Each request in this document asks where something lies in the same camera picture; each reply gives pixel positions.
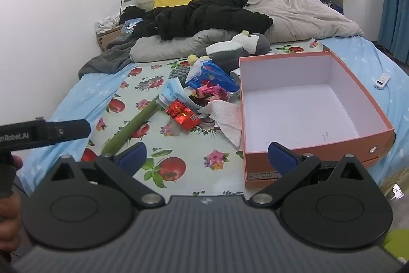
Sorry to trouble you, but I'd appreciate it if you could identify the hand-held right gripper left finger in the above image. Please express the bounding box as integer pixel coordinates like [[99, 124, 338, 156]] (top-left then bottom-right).
[[48, 142, 165, 210]]

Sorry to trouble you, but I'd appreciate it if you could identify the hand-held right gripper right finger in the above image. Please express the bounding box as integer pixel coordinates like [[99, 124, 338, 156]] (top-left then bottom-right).
[[249, 141, 368, 208]]

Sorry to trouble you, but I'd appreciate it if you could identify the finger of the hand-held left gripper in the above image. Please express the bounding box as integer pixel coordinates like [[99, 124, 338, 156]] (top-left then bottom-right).
[[47, 119, 92, 144]]

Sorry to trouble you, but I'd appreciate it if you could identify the red foil packet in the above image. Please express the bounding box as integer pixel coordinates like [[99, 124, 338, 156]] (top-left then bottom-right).
[[165, 99, 188, 117], [174, 107, 202, 130]]

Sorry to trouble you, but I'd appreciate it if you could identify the white paper towel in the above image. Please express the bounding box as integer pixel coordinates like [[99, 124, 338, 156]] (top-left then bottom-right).
[[200, 100, 243, 147]]

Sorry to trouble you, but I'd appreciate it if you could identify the blue face mask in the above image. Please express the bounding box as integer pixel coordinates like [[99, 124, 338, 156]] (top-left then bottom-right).
[[159, 78, 200, 109]]

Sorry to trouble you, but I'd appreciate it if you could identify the pink feather toy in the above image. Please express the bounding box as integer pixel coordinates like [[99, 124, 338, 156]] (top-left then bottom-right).
[[193, 81, 229, 101]]

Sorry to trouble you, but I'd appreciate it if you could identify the blue tissue pack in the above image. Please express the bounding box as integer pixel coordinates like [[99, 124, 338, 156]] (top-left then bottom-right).
[[185, 59, 240, 93]]

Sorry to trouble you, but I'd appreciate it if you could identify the person's left hand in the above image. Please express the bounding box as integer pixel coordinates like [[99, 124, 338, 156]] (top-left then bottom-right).
[[0, 155, 24, 256]]

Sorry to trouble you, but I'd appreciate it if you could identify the green massage brush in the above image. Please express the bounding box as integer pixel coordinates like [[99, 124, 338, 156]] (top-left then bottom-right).
[[101, 66, 194, 155]]

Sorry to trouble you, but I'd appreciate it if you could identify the fruit printed tablecloth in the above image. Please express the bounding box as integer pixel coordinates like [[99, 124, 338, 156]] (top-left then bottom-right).
[[81, 39, 333, 197]]

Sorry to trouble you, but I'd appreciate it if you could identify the dark grey blanket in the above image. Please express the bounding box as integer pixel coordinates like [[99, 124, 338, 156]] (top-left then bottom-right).
[[78, 36, 138, 80]]

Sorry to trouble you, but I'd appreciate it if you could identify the brown cardboard box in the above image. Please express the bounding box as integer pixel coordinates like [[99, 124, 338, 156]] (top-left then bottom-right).
[[96, 24, 123, 53]]

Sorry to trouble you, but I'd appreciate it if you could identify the white crumpled cloth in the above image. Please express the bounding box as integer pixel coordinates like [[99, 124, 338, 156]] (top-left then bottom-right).
[[95, 13, 123, 34]]

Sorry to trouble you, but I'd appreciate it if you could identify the grey penguin plush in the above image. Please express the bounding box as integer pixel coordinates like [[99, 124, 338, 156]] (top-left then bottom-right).
[[188, 30, 270, 69]]

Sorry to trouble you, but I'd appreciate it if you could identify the blue white plastic bag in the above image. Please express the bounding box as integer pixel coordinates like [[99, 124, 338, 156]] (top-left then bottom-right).
[[123, 19, 143, 32]]

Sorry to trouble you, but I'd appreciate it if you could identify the small white device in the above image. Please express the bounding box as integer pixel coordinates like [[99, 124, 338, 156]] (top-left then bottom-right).
[[374, 73, 391, 90]]

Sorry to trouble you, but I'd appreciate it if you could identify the light blue bed sheet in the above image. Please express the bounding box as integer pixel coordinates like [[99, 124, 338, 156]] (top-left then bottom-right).
[[16, 36, 409, 197]]

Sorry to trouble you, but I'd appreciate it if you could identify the black cloth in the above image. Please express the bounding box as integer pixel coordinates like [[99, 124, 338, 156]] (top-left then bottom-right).
[[122, 5, 147, 25]]

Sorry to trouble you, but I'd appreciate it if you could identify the beige grey duvet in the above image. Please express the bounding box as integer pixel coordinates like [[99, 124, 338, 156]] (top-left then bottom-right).
[[129, 0, 365, 62]]

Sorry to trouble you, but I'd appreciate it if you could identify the yellow green cloth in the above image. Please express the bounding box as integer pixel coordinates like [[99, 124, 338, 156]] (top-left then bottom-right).
[[383, 228, 409, 264]]

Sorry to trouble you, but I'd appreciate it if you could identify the black puffer jacket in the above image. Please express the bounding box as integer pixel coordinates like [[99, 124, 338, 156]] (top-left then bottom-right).
[[132, 0, 274, 41]]

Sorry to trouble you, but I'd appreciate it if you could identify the blue curtain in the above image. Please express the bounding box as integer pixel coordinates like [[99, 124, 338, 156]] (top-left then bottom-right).
[[377, 0, 409, 64]]

